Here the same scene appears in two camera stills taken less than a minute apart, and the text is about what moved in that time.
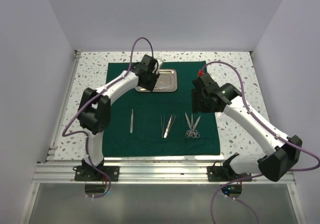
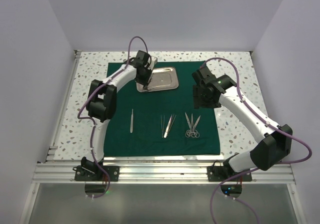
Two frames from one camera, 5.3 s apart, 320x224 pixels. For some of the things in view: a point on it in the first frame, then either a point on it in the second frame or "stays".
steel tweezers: x=161 y=125 stays
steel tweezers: x=172 y=121 to x=168 y=124
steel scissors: x=194 y=132 stays
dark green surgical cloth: x=160 y=122 stays
